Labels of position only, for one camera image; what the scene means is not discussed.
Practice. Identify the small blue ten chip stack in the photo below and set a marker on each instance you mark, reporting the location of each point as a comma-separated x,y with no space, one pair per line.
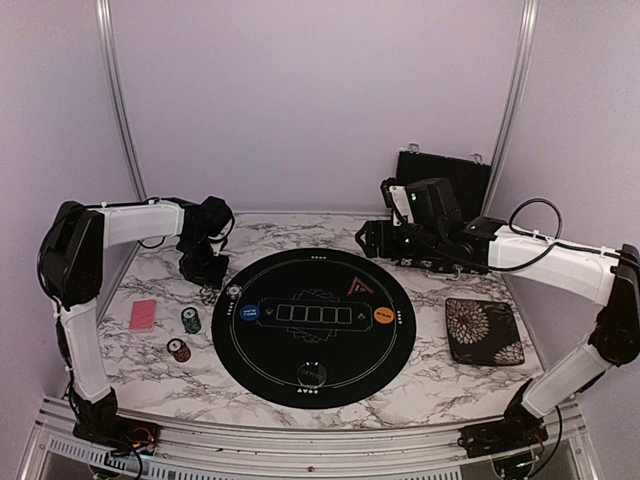
234,291

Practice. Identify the right aluminium frame post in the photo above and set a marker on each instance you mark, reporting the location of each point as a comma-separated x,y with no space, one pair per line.
516,87

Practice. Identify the aluminium front rail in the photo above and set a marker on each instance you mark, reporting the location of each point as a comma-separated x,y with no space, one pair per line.
195,450

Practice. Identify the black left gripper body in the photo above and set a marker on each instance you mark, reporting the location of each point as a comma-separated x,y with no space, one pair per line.
199,263

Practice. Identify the blue small blind button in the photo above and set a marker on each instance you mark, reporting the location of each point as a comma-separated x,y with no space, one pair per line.
249,312

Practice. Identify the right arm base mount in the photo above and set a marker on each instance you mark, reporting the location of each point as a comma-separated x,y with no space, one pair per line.
502,440

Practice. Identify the black floral rectangular tray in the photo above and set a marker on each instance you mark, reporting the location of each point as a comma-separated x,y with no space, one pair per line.
483,333

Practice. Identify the green chip stack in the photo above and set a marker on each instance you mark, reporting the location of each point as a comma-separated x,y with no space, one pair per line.
191,320

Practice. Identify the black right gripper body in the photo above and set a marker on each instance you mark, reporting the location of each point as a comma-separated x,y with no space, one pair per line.
423,242

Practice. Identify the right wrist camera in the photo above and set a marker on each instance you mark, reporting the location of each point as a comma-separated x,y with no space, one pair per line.
429,203

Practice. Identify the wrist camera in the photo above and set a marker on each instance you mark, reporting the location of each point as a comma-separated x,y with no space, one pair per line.
216,219
429,203

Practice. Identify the orange big blind button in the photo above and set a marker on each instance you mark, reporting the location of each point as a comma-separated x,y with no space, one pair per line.
384,315

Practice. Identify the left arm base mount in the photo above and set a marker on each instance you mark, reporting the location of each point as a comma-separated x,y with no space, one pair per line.
100,423

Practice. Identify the left aluminium frame post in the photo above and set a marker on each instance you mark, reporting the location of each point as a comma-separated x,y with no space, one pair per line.
110,58

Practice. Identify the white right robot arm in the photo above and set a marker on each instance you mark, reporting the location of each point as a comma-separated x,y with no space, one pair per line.
580,303

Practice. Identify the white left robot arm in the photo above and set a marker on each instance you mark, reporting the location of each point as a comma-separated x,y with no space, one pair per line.
70,271

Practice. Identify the aluminium frame post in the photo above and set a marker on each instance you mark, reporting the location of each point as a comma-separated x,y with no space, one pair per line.
110,58
516,87

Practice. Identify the red playing card deck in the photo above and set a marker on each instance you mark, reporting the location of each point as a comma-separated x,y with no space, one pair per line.
142,316

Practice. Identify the clear round dealer button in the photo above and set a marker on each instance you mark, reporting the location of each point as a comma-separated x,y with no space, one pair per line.
312,375

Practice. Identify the black poker chip case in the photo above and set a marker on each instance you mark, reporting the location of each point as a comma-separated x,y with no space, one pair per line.
469,180

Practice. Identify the round black poker mat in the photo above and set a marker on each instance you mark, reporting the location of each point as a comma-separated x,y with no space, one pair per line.
307,316

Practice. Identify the red chip stack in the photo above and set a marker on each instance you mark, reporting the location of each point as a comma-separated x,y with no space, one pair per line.
179,350

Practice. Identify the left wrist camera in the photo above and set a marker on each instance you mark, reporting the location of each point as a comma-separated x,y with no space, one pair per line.
216,219

